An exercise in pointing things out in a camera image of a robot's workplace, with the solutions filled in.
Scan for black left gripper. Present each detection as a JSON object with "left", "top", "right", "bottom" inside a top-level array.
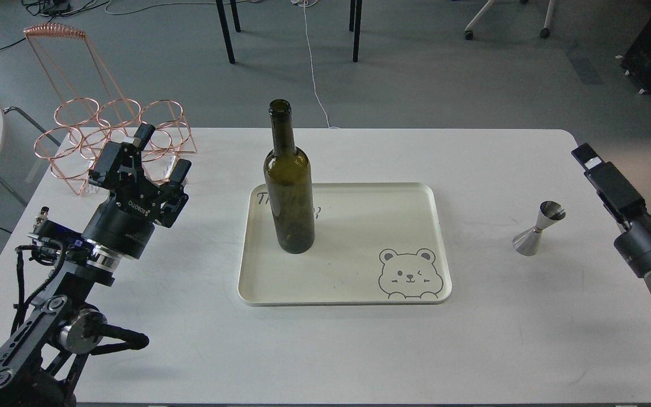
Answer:
[{"left": 82, "top": 124, "right": 192, "bottom": 259}]

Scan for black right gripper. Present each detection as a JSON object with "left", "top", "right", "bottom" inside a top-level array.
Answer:
[{"left": 571, "top": 142, "right": 651, "bottom": 278}]

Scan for steel double jigger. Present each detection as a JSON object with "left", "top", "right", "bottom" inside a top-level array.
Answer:
[{"left": 512, "top": 201, "right": 566, "bottom": 257}]

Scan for dark green wine bottle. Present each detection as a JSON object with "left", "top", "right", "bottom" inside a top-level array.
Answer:
[{"left": 263, "top": 99, "right": 315, "bottom": 253}]

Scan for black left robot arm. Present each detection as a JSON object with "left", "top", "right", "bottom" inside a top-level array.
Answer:
[{"left": 0, "top": 124, "right": 191, "bottom": 406}]

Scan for white office chair base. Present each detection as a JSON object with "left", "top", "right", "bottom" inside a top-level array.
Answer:
[{"left": 462, "top": 1, "right": 559, "bottom": 41}]

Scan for cream bear serving tray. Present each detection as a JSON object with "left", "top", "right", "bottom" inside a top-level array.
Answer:
[{"left": 238, "top": 183, "right": 453, "bottom": 306}]

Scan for black table legs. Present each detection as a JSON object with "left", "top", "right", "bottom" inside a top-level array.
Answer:
[{"left": 216, "top": 0, "right": 363, "bottom": 64}]

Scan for copper wire bottle rack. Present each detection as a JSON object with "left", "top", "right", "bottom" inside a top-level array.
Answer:
[{"left": 23, "top": 23, "right": 197, "bottom": 196}]

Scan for black floor cables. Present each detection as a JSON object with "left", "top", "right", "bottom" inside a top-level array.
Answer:
[{"left": 0, "top": 0, "right": 134, "bottom": 60}]

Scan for white floor cable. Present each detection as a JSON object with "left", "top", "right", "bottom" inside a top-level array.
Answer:
[{"left": 292, "top": 0, "right": 340, "bottom": 129}]

